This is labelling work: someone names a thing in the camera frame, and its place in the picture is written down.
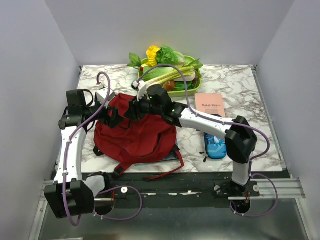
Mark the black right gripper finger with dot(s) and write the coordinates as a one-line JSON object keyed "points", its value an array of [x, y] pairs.
{"points": [[142, 111], [132, 111]]}

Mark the toy celery stalk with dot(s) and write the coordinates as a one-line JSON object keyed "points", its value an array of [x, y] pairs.
{"points": [[162, 75]]}

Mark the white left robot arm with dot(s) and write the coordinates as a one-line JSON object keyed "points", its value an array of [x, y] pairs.
{"points": [[71, 195]]}

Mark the blue dinosaur pencil case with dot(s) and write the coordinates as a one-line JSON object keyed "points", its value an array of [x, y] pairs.
{"points": [[215, 147]]}

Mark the red student backpack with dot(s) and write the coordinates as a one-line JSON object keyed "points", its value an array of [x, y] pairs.
{"points": [[145, 141]]}

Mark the brown toy mushroom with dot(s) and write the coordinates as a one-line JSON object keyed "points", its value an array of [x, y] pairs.
{"points": [[169, 86]]}

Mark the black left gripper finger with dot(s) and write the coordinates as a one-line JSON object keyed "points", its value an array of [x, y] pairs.
{"points": [[116, 118], [109, 121]]}

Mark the aluminium frame rail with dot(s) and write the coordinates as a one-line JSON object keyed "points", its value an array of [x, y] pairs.
{"points": [[280, 188]]}

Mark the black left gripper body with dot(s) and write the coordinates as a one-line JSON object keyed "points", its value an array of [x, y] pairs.
{"points": [[102, 115]]}

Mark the teal notebook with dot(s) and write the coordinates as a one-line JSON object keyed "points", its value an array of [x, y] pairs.
{"points": [[172, 156]]}

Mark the pink book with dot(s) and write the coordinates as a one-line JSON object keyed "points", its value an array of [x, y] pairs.
{"points": [[210, 103]]}

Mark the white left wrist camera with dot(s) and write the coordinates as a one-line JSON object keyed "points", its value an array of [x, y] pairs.
{"points": [[102, 97]]}

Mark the yellow toy flower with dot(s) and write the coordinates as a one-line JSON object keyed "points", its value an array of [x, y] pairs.
{"points": [[152, 55]]}

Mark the green toy lettuce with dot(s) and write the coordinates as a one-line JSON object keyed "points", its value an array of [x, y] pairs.
{"points": [[167, 55]]}

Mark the green leafy sprig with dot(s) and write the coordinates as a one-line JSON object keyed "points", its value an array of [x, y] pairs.
{"points": [[135, 60]]}

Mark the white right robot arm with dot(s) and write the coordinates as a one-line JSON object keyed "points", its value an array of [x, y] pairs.
{"points": [[238, 135]]}

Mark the green plastic tray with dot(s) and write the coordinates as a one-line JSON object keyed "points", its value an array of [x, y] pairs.
{"points": [[181, 88]]}

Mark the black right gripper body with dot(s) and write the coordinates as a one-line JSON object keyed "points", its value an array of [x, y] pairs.
{"points": [[151, 109]]}

